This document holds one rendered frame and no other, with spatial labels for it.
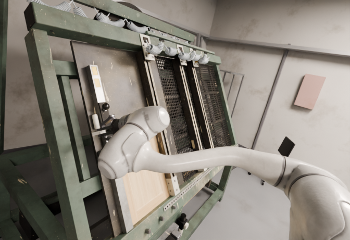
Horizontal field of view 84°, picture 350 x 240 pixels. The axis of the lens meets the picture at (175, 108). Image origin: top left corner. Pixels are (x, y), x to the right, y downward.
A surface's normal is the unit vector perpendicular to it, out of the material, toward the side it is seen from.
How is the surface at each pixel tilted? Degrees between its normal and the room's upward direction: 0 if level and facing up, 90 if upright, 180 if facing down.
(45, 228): 0
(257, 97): 90
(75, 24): 60
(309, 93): 90
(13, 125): 90
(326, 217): 48
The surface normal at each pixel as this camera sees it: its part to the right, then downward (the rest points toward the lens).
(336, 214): -0.35, -0.85
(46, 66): 0.79, -0.21
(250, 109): -0.68, 0.06
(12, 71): 0.70, 0.33
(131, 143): 0.21, -0.68
